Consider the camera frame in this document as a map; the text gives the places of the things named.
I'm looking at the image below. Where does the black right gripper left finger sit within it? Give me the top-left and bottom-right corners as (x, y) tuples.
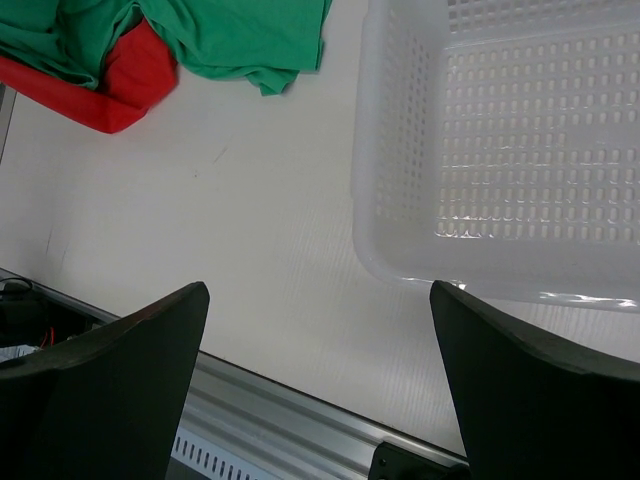
(1, 282), (209, 479)

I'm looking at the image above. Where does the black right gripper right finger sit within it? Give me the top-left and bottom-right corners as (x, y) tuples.
(429, 281), (639, 479)

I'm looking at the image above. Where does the green tank top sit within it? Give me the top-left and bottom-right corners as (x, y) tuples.
(1, 0), (331, 96)

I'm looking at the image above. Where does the red tank top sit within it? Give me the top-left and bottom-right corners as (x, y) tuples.
(1, 20), (178, 134)

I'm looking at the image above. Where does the white plastic basket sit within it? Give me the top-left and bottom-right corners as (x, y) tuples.
(351, 0), (639, 312)

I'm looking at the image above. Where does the white slotted cable duct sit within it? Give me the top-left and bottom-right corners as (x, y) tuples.
(171, 427), (271, 480)

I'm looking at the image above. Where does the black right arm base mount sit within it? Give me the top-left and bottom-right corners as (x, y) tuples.
(367, 442), (471, 480)

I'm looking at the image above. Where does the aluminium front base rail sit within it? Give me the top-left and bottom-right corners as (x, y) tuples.
(1, 271), (469, 479)

